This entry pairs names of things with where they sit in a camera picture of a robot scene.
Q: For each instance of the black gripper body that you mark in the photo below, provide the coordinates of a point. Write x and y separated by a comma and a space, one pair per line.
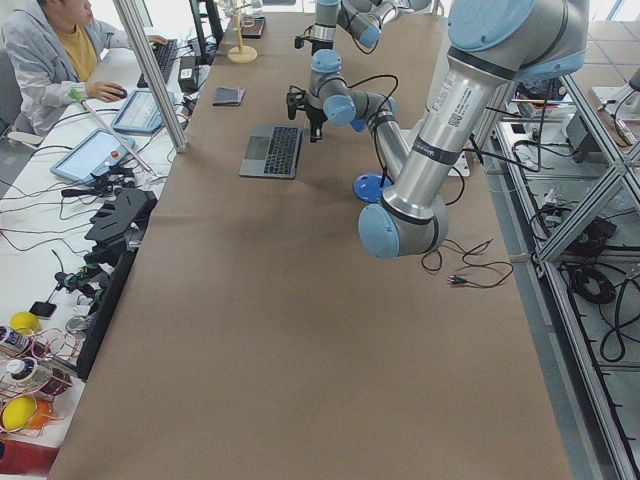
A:
316, 117

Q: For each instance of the grey laptop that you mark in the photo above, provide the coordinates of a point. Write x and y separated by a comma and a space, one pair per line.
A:
272, 152

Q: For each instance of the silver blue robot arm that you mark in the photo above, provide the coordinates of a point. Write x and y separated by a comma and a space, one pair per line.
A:
491, 43
363, 21

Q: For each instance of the grey folded cloth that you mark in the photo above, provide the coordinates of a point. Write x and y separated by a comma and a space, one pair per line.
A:
228, 96

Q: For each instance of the wooden mug tree stand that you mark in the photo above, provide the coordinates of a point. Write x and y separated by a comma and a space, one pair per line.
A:
241, 14

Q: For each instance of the black computer monitor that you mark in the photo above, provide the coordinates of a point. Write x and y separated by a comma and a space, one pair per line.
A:
208, 30

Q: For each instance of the black keyboard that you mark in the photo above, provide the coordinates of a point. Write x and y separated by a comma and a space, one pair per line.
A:
165, 55

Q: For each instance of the upper teach pendant tablet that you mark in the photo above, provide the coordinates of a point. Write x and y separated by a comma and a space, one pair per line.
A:
92, 157

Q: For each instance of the person in grey hoodie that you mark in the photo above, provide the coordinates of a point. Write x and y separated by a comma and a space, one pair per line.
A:
55, 48

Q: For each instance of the yellow ball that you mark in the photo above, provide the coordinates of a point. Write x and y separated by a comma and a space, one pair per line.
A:
25, 322

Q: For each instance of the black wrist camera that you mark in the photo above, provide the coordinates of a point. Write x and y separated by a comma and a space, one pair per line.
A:
295, 101

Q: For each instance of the aluminium frame post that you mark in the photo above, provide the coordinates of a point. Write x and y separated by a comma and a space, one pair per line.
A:
132, 23

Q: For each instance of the copper wire bottle rack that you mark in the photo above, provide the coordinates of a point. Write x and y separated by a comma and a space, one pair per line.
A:
30, 384

